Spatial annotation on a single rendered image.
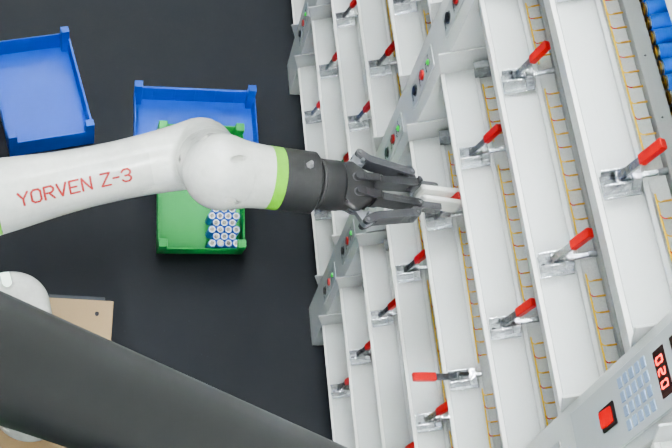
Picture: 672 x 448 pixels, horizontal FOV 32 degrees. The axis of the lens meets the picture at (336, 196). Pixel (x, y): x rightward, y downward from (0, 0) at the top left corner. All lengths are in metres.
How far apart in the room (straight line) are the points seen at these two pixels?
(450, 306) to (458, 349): 0.07
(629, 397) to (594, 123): 0.31
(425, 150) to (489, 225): 0.31
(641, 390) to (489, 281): 0.48
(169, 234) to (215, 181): 1.14
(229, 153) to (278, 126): 1.35
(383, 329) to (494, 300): 0.60
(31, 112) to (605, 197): 1.90
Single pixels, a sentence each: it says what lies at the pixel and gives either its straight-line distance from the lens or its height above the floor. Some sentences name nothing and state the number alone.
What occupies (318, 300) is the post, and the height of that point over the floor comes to 0.11.
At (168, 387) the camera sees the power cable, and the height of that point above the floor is 2.16.
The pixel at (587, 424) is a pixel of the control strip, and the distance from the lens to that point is 1.27.
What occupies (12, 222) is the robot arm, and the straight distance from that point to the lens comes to 1.70.
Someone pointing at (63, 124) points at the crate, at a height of 0.00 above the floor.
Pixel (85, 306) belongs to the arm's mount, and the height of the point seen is 0.32.
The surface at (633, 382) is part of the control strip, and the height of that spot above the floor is 1.44.
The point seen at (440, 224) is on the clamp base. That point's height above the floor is 0.89.
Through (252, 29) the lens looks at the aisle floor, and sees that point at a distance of 3.11.
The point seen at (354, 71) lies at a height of 0.51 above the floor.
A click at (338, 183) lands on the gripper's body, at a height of 1.02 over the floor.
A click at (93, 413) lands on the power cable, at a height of 2.18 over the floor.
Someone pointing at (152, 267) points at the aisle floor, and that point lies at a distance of 2.70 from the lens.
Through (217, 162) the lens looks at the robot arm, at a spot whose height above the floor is 1.07.
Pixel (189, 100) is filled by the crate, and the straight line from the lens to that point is 2.94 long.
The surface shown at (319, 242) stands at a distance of 2.65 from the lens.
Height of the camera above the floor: 2.41
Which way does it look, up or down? 57 degrees down
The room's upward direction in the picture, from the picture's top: 22 degrees clockwise
